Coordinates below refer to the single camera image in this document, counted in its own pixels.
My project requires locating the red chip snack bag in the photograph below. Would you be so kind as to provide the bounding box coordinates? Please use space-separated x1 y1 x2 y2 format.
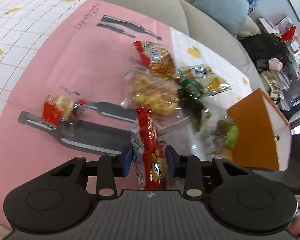
130 106 165 191

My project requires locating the dark green seaweed bag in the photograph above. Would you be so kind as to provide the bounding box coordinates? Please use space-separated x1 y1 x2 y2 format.
178 88 211 132

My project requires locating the small red yellow snack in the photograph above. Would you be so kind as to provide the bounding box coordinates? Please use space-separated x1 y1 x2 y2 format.
42 94 86 127

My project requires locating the clear waffle snack bag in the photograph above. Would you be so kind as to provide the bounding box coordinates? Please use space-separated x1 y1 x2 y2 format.
121 65 179 116

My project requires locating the green white chip bag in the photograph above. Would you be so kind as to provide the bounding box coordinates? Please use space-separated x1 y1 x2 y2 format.
175 64 232 99

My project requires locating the red fries snack bag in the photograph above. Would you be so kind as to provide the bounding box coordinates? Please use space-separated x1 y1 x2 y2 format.
133 41 176 79

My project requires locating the green small snack pack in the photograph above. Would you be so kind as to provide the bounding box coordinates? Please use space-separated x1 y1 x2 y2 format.
210 116 239 161

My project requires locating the orange storage box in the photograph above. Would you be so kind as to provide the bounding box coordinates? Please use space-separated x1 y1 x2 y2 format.
227 89 292 171

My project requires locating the pink white tablecloth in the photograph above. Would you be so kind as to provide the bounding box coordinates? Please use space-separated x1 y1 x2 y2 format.
0 0 252 227

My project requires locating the cluttered desk pile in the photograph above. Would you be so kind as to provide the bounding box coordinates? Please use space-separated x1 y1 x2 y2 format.
257 16 300 105

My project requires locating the grey office chair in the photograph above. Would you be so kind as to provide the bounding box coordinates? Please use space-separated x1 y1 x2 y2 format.
280 78 300 131

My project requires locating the black backpack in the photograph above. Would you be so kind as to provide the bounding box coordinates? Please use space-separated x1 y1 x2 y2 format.
241 33 289 74

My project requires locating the beige sofa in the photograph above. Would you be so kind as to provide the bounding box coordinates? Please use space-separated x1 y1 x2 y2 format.
0 0 269 93

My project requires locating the light blue cushion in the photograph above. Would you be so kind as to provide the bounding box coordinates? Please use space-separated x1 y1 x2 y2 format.
192 0 249 37

